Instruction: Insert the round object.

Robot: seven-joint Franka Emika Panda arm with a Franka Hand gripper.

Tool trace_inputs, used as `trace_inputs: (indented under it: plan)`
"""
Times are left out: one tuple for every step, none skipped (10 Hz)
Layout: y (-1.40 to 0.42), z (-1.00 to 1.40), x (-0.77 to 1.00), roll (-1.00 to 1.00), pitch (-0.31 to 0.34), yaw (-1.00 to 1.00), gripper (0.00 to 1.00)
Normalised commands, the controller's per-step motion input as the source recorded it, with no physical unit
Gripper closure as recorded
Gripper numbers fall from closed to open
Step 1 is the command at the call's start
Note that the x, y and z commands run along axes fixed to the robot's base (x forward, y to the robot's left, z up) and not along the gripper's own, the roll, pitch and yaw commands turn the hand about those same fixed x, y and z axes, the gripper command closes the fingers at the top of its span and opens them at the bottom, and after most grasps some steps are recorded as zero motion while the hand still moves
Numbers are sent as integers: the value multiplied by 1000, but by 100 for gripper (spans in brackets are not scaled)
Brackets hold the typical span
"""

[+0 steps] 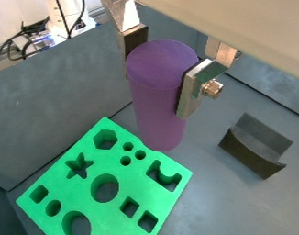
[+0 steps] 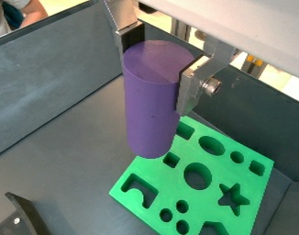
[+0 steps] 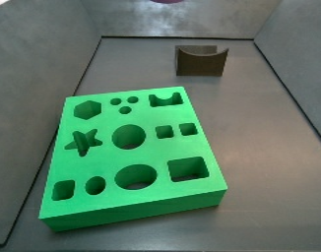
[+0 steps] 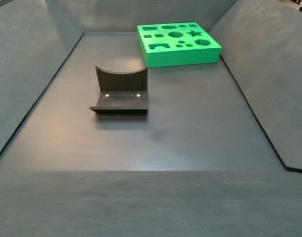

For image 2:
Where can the black curved bracket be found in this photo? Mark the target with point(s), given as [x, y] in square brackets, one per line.
[24, 221]

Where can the purple cylinder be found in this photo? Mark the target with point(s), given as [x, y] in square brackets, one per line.
[150, 66]

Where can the green shape sorter board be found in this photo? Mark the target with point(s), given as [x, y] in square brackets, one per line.
[201, 189]

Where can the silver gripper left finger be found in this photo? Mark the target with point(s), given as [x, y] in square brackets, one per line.
[126, 27]

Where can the grey bin wall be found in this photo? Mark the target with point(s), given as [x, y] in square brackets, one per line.
[53, 63]

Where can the person in white shirt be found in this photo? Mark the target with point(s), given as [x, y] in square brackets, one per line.
[18, 13]

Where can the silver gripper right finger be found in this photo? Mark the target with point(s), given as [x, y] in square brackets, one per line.
[197, 77]

